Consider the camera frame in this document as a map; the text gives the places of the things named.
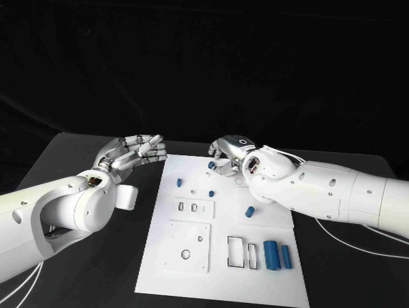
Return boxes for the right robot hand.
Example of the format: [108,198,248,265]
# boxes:
[208,135,258,177]

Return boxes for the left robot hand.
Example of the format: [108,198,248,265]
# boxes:
[93,133,169,180]

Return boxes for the white task board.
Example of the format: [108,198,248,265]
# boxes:
[134,153,313,308]

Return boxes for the thick blue long cylinder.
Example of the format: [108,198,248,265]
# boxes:
[262,240,283,271]

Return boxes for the thin blue long cylinder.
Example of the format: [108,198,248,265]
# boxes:
[281,244,294,270]

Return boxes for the white cable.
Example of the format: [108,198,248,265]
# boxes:
[0,261,44,308]
[15,261,45,308]
[262,144,307,165]
[314,218,409,263]
[362,225,409,251]

